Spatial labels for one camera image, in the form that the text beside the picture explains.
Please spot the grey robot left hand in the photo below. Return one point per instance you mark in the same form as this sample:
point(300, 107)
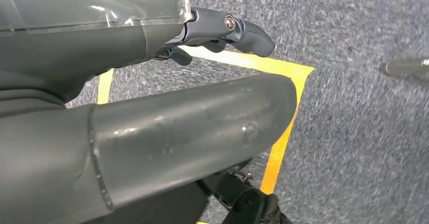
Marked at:
point(167, 132)

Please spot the yellow floor tape square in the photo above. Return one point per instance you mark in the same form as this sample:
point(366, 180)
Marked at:
point(285, 71)

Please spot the dark metal tube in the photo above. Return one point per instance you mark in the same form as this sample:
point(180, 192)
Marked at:
point(405, 67)

